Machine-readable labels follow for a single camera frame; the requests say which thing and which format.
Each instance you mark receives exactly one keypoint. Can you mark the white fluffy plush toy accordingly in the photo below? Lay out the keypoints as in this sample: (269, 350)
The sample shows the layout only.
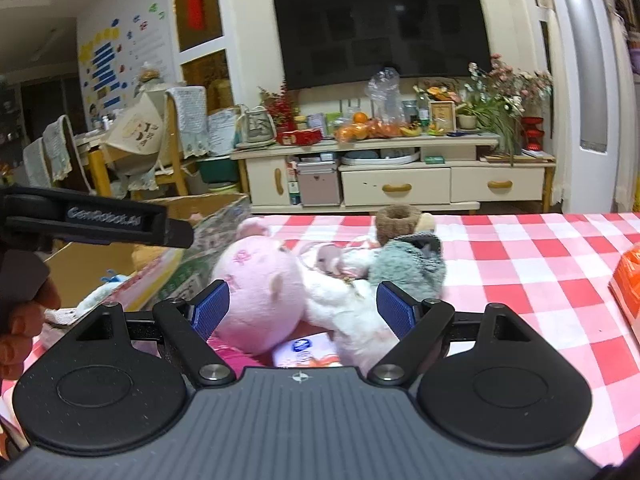
(341, 301)

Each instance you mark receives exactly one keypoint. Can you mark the pink storage box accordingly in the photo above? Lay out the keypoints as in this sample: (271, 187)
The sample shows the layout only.
(318, 183)

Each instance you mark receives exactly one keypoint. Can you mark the light blue towel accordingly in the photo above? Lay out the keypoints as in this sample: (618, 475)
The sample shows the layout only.
(112, 277)

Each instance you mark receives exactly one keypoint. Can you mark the brown knitted round holder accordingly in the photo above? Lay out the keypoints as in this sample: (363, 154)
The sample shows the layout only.
(400, 220)

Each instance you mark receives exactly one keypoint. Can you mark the cardboard box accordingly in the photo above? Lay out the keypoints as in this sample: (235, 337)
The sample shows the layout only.
(154, 273)

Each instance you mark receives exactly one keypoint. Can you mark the black flat television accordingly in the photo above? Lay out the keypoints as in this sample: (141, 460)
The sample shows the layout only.
(337, 41)

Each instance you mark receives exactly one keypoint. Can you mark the red white checkered tablecloth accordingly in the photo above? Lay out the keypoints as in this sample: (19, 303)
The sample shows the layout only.
(553, 270)

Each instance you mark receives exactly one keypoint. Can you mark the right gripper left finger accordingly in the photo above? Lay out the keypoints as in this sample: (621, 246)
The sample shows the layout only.
(185, 328)

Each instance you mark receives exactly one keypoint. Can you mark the grey handbag on cabinet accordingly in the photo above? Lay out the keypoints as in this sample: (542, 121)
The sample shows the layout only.
(254, 127)

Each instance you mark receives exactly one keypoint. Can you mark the orange white tissue package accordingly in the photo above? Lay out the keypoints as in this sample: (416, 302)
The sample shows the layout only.
(625, 287)

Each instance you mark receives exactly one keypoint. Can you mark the cream TV cabinet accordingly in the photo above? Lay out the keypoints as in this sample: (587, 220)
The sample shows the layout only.
(433, 173)

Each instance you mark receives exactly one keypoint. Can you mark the pile of oranges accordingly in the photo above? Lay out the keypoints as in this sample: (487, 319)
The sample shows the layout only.
(360, 127)

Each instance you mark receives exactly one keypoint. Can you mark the red berry decoration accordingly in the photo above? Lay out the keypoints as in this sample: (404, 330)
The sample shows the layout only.
(281, 106)

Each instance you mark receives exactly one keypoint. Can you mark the red vase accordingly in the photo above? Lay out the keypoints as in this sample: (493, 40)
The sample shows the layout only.
(532, 132)

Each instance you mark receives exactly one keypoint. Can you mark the wooden picture frame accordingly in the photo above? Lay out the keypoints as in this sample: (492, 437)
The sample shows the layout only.
(443, 116)

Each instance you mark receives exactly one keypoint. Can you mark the potted flower plant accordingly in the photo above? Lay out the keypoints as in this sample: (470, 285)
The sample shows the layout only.
(498, 98)

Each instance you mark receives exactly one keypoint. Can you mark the colourful wall poster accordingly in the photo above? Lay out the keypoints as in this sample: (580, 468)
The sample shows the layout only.
(117, 41)

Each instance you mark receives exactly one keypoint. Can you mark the white standing air conditioner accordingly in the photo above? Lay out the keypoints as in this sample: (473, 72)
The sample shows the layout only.
(595, 114)

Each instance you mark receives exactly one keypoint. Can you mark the wooden dining table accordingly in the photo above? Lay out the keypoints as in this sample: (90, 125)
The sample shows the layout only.
(105, 165)

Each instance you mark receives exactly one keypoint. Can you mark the pink plush pig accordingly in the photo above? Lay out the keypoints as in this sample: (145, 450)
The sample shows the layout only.
(267, 293)

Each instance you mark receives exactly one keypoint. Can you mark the wooden chair with lace cover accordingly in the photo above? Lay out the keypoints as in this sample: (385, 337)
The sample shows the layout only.
(185, 138)

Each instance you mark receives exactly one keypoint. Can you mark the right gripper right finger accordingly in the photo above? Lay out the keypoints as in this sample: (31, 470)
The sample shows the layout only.
(420, 328)

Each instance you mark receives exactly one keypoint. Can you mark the person's left hand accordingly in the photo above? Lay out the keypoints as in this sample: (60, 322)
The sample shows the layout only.
(25, 322)

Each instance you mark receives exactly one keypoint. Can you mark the canvas tote bag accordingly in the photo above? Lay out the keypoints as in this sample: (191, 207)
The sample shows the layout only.
(132, 143)

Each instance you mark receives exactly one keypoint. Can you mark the clear plastic bag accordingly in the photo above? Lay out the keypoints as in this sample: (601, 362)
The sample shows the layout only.
(383, 90)

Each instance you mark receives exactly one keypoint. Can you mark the grey green fluffy sock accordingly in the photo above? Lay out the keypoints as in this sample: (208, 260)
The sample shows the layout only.
(413, 263)

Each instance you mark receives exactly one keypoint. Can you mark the purple tissue pack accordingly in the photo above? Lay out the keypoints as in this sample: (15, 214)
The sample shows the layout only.
(317, 350)

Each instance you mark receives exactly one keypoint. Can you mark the red gift box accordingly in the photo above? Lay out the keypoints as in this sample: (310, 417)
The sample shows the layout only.
(303, 137)

